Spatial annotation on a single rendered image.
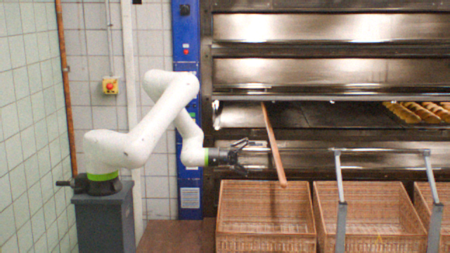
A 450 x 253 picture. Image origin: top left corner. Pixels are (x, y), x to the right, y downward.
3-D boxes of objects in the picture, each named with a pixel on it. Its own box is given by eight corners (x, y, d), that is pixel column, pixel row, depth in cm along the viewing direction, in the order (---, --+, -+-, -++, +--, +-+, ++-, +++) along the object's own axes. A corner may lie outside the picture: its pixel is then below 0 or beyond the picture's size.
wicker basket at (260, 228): (220, 218, 306) (220, 178, 299) (307, 220, 304) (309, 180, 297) (214, 258, 259) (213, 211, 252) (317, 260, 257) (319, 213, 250)
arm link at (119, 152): (129, 155, 169) (200, 66, 201) (95, 148, 177) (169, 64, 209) (142, 178, 177) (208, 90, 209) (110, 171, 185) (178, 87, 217)
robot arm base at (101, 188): (51, 196, 186) (49, 182, 184) (65, 182, 200) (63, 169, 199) (117, 196, 186) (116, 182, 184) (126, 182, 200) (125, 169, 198)
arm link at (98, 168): (107, 185, 181) (104, 137, 177) (79, 177, 189) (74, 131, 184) (131, 174, 192) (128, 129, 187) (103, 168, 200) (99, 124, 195)
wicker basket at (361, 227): (309, 220, 304) (311, 180, 297) (397, 221, 304) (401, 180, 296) (323, 260, 257) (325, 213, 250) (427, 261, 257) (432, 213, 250)
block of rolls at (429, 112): (380, 105, 362) (381, 97, 360) (444, 105, 361) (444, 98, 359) (406, 124, 303) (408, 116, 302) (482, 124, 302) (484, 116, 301)
